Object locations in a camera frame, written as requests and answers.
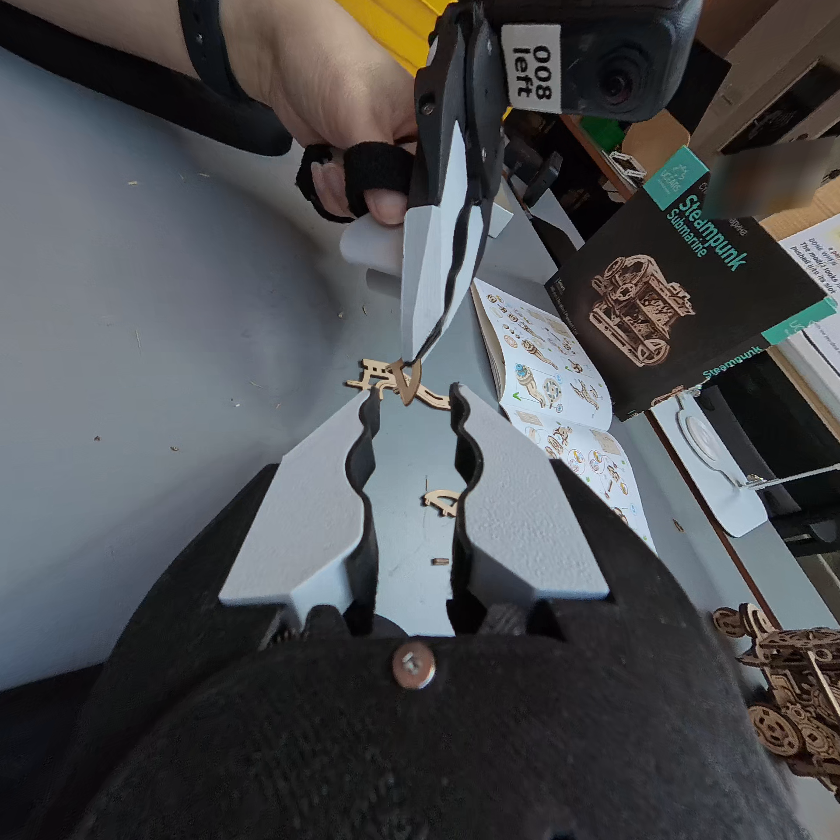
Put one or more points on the open instruction booklet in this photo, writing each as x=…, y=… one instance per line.
x=558, y=407

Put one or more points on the black wrist band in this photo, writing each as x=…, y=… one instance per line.
x=213, y=46

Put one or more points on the white stand base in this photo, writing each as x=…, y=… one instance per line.
x=715, y=459

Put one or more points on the assembled wooden model vehicle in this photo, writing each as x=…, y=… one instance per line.
x=787, y=695

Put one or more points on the black model kit box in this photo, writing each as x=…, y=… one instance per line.
x=682, y=295

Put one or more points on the curved wooden model part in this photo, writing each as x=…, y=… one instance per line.
x=410, y=387

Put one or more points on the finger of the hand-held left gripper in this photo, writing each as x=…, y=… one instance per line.
x=426, y=262
x=474, y=243

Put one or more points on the person's left forearm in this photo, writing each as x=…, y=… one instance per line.
x=151, y=23

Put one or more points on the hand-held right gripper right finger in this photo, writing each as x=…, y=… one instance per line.
x=531, y=525

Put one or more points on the small metal clips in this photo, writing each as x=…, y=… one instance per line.
x=627, y=165

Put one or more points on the white clip bar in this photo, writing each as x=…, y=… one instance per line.
x=814, y=358

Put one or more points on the green plastic object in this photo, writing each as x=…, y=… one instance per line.
x=600, y=134

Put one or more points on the thin metal rod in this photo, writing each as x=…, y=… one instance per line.
x=794, y=476

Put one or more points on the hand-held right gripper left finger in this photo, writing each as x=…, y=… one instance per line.
x=295, y=525

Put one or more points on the yellow plastic bin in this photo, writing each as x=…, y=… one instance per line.
x=400, y=23

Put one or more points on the white instruction sheet board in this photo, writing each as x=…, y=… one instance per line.
x=771, y=226

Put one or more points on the brown rounded cardboard piece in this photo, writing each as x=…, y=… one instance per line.
x=656, y=141

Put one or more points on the grey machine housing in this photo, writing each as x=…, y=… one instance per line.
x=774, y=65

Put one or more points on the notched wooden model part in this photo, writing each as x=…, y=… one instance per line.
x=374, y=380

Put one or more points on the person's left hand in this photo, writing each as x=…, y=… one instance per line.
x=328, y=79

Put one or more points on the printed instruction sheet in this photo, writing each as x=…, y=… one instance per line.
x=817, y=262

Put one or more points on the small arched wooden model part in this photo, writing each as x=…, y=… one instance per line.
x=443, y=502

